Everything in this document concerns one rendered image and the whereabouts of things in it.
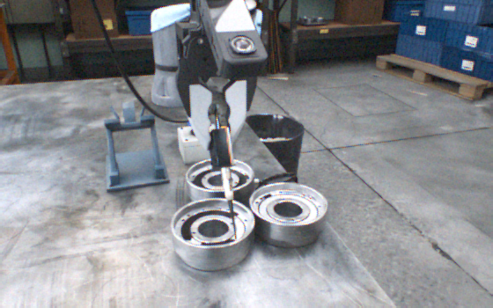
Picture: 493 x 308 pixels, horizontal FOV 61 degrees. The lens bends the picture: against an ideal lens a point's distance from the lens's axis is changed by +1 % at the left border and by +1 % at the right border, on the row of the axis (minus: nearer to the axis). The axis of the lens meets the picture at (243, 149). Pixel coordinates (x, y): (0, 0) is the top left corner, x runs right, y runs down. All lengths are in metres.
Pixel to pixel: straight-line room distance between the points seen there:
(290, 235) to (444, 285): 1.33
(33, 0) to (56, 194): 3.67
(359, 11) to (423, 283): 3.39
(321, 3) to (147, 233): 4.60
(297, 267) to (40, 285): 0.30
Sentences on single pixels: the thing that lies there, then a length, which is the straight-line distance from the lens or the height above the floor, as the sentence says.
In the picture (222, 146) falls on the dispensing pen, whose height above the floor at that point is 0.93.
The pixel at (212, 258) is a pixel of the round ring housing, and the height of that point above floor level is 0.83.
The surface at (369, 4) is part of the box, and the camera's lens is 4.74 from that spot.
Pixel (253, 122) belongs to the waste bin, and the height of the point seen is 0.39.
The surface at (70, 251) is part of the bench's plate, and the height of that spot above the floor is 0.80.
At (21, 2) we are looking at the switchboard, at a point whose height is 0.74.
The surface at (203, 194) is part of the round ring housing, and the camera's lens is 0.59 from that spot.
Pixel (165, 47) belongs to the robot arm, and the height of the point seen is 0.94.
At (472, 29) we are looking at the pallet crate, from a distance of 4.21.
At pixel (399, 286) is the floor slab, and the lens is 1.75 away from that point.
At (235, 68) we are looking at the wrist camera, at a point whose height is 1.05.
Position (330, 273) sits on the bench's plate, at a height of 0.80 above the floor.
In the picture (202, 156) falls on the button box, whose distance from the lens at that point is 0.75.
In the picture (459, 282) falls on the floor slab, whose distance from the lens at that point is 1.86.
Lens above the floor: 1.14
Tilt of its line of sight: 26 degrees down
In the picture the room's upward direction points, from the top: straight up
